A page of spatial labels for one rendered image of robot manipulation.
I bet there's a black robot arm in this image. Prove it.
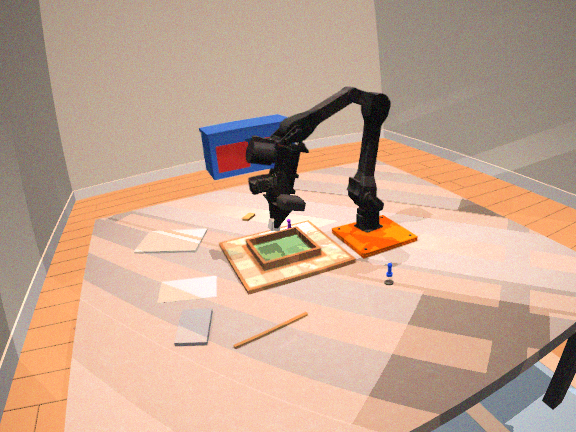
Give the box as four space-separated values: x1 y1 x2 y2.
246 86 391 233

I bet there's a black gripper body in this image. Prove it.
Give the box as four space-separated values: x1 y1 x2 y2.
266 165 306 212

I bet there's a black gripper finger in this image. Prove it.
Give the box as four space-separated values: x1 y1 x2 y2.
271 202 292 228
263 194 277 219

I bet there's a white die with black pips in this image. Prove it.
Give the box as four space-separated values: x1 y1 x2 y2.
268 218 281 231

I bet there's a thin orange stick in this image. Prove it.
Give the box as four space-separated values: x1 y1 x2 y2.
234 312 308 349

